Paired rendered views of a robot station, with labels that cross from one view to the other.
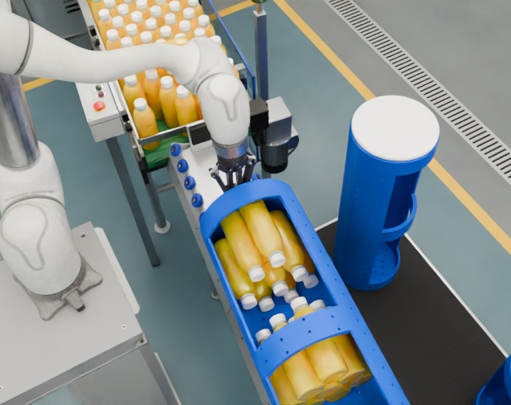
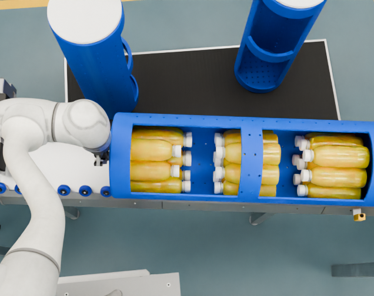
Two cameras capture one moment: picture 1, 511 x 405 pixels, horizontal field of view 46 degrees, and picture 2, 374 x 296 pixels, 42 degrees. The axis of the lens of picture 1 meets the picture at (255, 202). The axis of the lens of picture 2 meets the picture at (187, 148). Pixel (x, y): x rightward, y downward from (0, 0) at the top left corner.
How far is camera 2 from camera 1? 0.73 m
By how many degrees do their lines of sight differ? 34
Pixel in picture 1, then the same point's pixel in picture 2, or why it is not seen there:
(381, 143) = (95, 28)
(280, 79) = not seen: outside the picture
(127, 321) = (164, 281)
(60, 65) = (60, 239)
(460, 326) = (190, 61)
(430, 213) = not seen: hidden behind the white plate
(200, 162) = not seen: hidden behind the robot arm
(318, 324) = (252, 146)
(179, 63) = (29, 140)
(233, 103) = (101, 115)
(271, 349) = (249, 185)
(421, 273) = (141, 63)
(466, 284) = (156, 40)
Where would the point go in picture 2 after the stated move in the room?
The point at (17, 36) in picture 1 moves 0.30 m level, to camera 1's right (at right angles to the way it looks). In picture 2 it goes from (43, 265) to (112, 106)
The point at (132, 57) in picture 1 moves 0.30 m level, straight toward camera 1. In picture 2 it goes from (39, 175) to (182, 192)
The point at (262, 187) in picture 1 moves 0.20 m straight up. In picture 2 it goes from (121, 133) to (113, 111)
